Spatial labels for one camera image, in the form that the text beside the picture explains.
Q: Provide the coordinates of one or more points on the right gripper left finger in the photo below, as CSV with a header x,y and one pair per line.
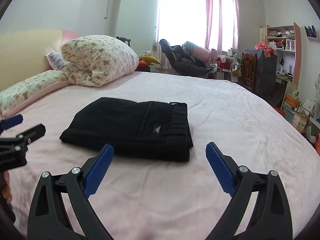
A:
x,y
48,217

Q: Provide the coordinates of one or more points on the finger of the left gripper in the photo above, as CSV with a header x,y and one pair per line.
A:
x,y
31,135
10,122

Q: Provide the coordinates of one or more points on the black pants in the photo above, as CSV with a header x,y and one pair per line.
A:
x,y
146,130

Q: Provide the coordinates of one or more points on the left hand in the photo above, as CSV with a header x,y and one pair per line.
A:
x,y
6,189

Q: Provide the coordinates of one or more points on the floral pink-edged pillow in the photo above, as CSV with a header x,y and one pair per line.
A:
x,y
24,93

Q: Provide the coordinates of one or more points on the yellow pink headboard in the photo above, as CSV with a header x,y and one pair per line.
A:
x,y
23,53

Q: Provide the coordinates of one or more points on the purple patterned pillow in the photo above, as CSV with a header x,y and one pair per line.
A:
x,y
56,61

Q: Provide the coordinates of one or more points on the pink bed sheet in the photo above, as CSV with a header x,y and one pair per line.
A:
x,y
160,184

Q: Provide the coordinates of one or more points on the floral rolled duvet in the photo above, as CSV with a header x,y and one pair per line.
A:
x,y
96,60

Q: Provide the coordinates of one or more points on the yellow plush toy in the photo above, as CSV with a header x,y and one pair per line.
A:
x,y
145,62

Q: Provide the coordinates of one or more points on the wooden chair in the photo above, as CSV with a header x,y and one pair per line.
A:
x,y
249,68

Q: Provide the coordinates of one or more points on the dark cabinet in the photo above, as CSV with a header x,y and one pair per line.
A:
x,y
265,78

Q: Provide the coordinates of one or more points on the black recliner chair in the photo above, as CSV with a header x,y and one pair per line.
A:
x,y
190,59

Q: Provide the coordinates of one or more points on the pink bookshelf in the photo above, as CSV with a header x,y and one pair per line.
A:
x,y
287,44

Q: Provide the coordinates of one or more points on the pink curtain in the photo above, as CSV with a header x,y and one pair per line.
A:
x,y
211,24

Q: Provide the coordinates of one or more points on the wall shelf with bottles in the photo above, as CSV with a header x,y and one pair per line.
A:
x,y
311,33

